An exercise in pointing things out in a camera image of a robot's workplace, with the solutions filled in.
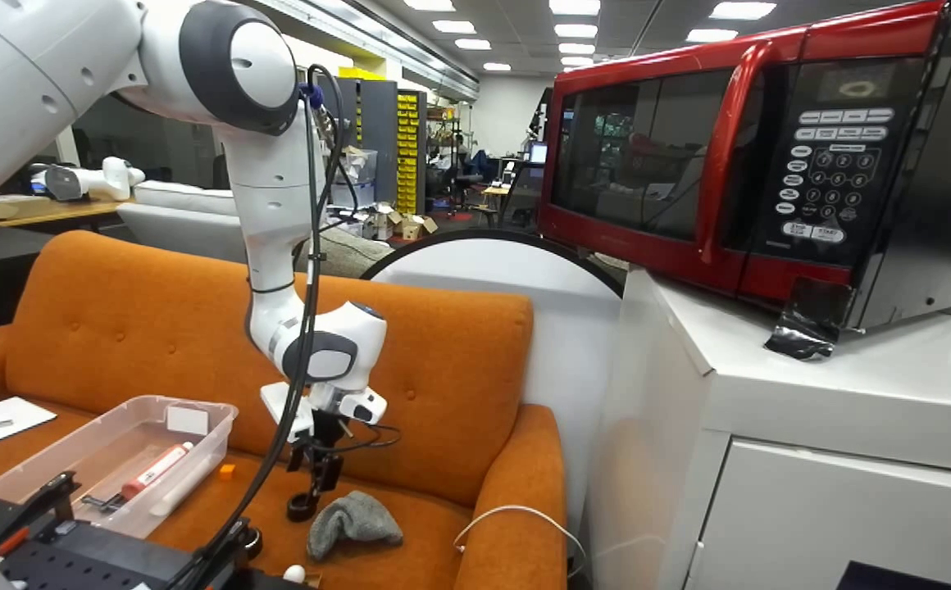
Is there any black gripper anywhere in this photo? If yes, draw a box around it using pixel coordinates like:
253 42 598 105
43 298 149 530
290 406 350 497

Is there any clear plastic storage box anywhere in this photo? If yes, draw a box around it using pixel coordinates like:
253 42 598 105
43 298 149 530
0 393 241 540

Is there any grey cloth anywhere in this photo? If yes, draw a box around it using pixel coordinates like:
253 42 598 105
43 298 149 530
305 487 408 565

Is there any red white marker pen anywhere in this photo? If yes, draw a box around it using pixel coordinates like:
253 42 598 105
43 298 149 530
123 440 196 497

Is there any orange fabric sofa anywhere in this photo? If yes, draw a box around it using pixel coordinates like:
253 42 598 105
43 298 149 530
0 226 570 590

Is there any grey cushion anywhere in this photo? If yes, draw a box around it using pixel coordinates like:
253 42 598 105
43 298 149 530
295 223 398 278

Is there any black perforated mounting board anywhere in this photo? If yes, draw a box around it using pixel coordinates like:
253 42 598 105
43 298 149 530
0 485 283 590

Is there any white low table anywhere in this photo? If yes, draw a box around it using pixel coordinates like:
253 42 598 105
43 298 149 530
115 176 257 261

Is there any black red clamp tool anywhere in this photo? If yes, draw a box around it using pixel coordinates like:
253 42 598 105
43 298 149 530
0 468 82 562

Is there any white paper sheet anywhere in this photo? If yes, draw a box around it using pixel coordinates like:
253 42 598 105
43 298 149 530
0 393 59 461

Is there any yellow black sign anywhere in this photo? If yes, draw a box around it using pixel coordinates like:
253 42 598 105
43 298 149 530
391 89 425 221

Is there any white device on desk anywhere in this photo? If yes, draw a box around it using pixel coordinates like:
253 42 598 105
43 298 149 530
43 153 149 208

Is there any wooden office desk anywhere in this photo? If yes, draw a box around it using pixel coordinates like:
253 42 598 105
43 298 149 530
0 195 127 233

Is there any red microwave oven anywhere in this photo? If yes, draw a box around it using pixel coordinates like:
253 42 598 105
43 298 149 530
533 0 951 341

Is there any black crumpled plastic wrap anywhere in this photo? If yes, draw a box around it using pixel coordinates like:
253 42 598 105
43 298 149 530
763 278 859 364

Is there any white cabinet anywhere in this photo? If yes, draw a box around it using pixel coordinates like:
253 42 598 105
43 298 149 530
586 266 951 590

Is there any white cable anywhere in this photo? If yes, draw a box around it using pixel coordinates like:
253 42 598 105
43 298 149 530
451 503 589 578

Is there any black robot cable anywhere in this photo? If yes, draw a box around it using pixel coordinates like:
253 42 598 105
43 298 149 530
185 61 363 590

